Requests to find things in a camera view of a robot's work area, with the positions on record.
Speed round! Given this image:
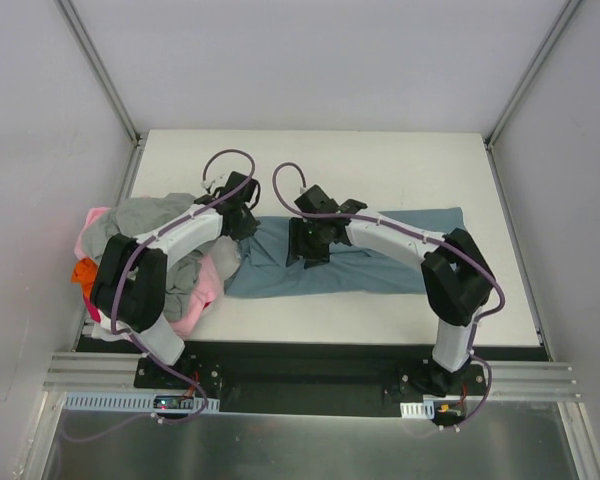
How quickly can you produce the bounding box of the blue-grey t shirt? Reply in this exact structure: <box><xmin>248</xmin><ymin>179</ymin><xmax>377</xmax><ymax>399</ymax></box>
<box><xmin>224</xmin><ymin>205</ymin><xmax>466</xmax><ymax>300</ymax></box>

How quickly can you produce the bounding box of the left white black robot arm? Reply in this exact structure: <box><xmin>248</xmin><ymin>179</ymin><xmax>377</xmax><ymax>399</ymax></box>
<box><xmin>89</xmin><ymin>171</ymin><xmax>260</xmax><ymax>389</ymax></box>

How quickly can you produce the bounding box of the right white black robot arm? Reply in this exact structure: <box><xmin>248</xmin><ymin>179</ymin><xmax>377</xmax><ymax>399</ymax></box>
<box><xmin>287</xmin><ymin>185</ymin><xmax>496</xmax><ymax>397</ymax></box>

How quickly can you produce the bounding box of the pink t shirt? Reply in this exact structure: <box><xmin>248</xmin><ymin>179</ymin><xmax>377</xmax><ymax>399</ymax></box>
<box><xmin>74</xmin><ymin>207</ymin><xmax>223</xmax><ymax>339</ymax></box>

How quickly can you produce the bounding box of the grey t shirt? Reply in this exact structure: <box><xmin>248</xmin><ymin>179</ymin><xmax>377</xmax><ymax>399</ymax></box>
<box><xmin>82</xmin><ymin>192</ymin><xmax>241</xmax><ymax>318</ymax></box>

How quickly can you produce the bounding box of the orange t shirt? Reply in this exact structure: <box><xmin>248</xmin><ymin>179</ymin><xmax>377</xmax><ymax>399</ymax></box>
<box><xmin>71</xmin><ymin>258</ymin><xmax>98</xmax><ymax>299</ymax></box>

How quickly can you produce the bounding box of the white t shirt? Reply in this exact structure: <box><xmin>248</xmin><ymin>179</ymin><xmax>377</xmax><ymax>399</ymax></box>
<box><xmin>91</xmin><ymin>323</ymin><xmax>130</xmax><ymax>343</ymax></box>

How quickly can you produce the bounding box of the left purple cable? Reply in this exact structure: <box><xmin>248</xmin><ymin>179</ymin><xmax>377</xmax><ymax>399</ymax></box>
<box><xmin>59</xmin><ymin>148</ymin><xmax>258</xmax><ymax>442</ymax></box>

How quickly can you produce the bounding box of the purple cable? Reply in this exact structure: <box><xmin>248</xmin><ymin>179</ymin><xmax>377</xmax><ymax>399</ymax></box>
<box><xmin>59</xmin><ymin>148</ymin><xmax>258</xmax><ymax>442</ymax></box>
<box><xmin>271</xmin><ymin>161</ymin><xmax>506</xmax><ymax>440</ymax></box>

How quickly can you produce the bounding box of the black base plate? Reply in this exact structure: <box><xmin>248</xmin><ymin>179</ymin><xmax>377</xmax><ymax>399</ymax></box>
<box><xmin>74</xmin><ymin>334</ymin><xmax>551</xmax><ymax>415</ymax></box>

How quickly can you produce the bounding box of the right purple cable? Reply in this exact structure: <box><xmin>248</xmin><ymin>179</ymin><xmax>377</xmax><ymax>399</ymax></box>
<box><xmin>271</xmin><ymin>161</ymin><xmax>506</xmax><ymax>440</ymax></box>

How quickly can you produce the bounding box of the right slotted cable duct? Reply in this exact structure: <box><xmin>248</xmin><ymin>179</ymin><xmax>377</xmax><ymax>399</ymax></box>
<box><xmin>400</xmin><ymin>400</ymin><xmax>435</xmax><ymax>420</ymax></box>

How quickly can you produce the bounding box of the slotted cable duct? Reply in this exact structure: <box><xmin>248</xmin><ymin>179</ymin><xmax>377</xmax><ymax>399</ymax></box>
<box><xmin>65</xmin><ymin>392</ymin><xmax>220</xmax><ymax>415</ymax></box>
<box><xmin>400</xmin><ymin>400</ymin><xmax>435</xmax><ymax>420</ymax></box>

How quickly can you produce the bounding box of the aluminium front rail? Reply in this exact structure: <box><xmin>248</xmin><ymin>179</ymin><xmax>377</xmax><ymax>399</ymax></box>
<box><xmin>43</xmin><ymin>352</ymin><xmax>583</xmax><ymax>403</ymax></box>

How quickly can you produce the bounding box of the left aluminium frame post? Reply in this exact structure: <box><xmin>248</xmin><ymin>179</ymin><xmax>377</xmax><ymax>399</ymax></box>
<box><xmin>54</xmin><ymin>0</ymin><xmax>142</xmax><ymax>147</ymax></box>

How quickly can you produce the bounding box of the aluminium frame post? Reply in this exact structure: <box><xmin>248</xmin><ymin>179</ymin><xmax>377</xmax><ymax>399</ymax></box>
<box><xmin>483</xmin><ymin>0</ymin><xmax>587</xmax><ymax>149</ymax></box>
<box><xmin>54</xmin><ymin>0</ymin><xmax>142</xmax><ymax>147</ymax></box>

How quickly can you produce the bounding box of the left slotted cable duct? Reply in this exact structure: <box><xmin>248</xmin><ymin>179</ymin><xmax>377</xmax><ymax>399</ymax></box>
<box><xmin>65</xmin><ymin>392</ymin><xmax>220</xmax><ymax>415</ymax></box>

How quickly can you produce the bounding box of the right aluminium frame post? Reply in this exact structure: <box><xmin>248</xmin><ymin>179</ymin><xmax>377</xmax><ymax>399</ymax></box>
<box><xmin>483</xmin><ymin>0</ymin><xmax>587</xmax><ymax>149</ymax></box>

